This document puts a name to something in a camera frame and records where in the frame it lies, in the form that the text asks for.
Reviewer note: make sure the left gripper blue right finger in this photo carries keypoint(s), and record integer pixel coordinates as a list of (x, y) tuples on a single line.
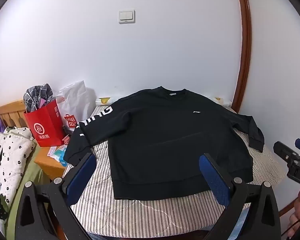
[(218, 181)]

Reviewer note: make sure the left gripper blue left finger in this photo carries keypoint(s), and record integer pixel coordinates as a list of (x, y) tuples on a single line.
[(77, 179)]

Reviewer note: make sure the black long-sleeve sweatshirt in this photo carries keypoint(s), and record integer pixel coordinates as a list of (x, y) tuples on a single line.
[(155, 139)]

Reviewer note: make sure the person's right hand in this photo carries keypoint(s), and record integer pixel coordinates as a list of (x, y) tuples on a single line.
[(294, 220)]

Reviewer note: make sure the wooden bedside table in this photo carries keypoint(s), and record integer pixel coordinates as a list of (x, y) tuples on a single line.
[(49, 166)]

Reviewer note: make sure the blue white packet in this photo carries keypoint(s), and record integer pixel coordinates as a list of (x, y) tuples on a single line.
[(57, 153)]

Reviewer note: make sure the red paper shopping bag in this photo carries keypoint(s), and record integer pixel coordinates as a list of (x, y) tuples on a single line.
[(46, 125)]

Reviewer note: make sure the white black-dotted blanket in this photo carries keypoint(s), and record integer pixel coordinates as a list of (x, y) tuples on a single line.
[(16, 145)]

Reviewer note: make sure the white Miniso plastic bag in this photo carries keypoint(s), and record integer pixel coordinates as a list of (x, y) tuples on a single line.
[(75, 103)]

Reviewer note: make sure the wooden bed headboard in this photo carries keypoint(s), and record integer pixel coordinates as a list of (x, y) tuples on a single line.
[(12, 114)]

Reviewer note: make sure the grey plaid cloth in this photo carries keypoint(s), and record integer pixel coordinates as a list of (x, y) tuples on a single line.
[(37, 97)]

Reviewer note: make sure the brown wooden door frame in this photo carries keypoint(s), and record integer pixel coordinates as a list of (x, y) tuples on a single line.
[(245, 54)]

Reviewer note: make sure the white wall light switch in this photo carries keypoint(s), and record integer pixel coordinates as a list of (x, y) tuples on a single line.
[(126, 16)]

